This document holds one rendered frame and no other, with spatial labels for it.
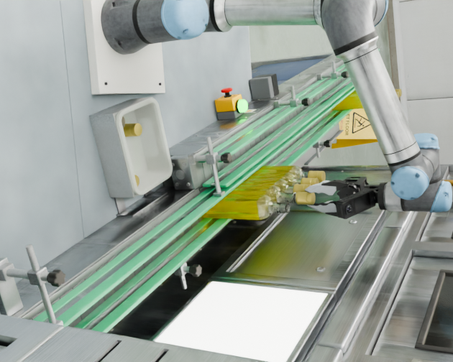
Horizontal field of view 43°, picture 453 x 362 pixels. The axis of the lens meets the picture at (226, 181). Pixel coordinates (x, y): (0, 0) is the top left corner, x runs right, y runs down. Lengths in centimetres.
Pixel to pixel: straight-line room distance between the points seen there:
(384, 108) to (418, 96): 629
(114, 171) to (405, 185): 70
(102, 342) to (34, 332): 10
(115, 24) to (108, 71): 12
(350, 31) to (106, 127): 62
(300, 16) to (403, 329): 74
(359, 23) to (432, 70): 623
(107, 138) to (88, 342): 84
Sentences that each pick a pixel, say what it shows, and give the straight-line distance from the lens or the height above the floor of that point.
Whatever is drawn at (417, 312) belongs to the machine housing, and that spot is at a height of 149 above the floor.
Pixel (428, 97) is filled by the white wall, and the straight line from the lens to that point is 753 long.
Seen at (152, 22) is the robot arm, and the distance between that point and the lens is 143.
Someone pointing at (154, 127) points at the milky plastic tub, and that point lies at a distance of 155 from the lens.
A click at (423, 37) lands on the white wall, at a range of 741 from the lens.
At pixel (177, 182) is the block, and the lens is 161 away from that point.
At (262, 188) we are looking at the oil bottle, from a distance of 159.
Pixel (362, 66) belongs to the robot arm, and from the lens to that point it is 125.
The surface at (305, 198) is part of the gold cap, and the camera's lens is 154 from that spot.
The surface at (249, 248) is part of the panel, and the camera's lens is 162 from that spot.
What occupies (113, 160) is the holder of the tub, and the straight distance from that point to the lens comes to 146.
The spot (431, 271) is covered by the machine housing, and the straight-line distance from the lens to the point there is 150.
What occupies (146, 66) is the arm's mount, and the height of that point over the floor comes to 78.
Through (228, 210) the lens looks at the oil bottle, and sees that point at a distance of 157.
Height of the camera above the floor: 175
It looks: 30 degrees down
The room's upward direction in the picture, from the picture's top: 90 degrees clockwise
